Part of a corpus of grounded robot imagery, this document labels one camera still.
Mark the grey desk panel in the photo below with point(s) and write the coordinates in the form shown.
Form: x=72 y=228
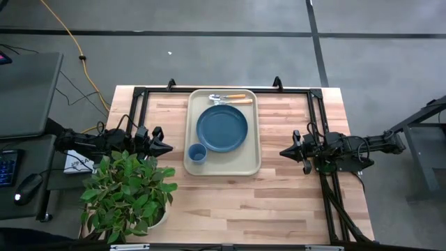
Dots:
x=28 y=94

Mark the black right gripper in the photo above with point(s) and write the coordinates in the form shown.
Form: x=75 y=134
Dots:
x=308 y=155

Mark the blue ceramic cup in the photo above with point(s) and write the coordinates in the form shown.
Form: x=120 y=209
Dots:
x=197 y=155

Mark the green leafy plant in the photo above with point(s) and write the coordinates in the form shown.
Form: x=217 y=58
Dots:
x=129 y=188

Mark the white plant pot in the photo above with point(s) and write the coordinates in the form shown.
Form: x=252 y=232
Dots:
x=161 y=219

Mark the beige plastic tray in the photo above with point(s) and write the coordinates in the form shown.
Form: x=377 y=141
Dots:
x=240 y=164

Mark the white printed box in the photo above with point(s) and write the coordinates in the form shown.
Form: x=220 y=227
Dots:
x=75 y=164

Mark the dark metal stand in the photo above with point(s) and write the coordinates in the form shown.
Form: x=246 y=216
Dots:
x=421 y=115

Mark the silver metal bracket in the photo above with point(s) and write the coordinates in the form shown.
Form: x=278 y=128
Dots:
x=129 y=247
x=324 y=248

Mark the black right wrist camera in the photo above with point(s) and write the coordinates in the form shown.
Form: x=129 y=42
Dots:
x=309 y=138

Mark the black side desk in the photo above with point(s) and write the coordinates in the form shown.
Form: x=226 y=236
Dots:
x=38 y=157

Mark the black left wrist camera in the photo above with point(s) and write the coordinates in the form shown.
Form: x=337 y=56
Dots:
x=141 y=133

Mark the black backlit keyboard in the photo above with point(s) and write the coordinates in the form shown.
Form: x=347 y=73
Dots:
x=8 y=169

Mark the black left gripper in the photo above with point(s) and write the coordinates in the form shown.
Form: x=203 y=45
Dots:
x=144 y=148

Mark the blue ceramic plate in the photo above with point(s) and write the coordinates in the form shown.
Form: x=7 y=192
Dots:
x=222 y=128

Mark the black aluminium table frame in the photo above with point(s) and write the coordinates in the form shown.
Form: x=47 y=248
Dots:
x=226 y=90

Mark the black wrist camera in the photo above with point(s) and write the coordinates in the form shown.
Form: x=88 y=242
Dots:
x=141 y=133
x=309 y=138

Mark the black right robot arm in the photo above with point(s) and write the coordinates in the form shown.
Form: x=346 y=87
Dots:
x=376 y=143

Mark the black computer mouse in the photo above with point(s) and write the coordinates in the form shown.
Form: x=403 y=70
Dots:
x=28 y=188

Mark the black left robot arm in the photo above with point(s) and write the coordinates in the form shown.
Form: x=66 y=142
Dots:
x=87 y=141

